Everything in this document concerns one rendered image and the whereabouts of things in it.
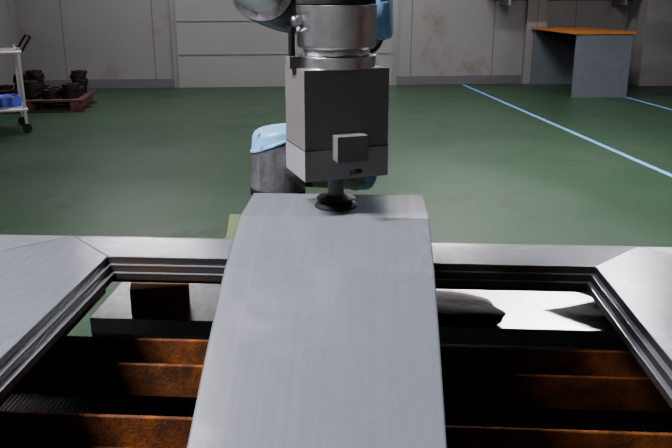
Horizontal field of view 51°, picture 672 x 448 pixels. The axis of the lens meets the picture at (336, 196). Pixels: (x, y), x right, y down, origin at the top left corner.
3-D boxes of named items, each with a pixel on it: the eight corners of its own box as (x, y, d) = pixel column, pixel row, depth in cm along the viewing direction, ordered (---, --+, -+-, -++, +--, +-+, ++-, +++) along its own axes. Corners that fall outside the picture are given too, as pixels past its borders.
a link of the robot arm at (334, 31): (390, 5, 64) (303, 5, 61) (389, 56, 65) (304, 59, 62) (358, 3, 70) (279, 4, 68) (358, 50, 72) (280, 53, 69)
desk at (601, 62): (578, 83, 1038) (583, 26, 1016) (629, 97, 893) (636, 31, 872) (527, 84, 1030) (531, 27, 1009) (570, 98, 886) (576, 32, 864)
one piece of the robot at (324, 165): (307, 30, 59) (309, 216, 64) (404, 28, 62) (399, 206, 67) (276, 25, 68) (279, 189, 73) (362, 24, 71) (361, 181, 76)
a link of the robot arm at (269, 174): (254, 178, 156) (255, 117, 152) (315, 182, 155) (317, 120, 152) (245, 192, 144) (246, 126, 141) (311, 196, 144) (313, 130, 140)
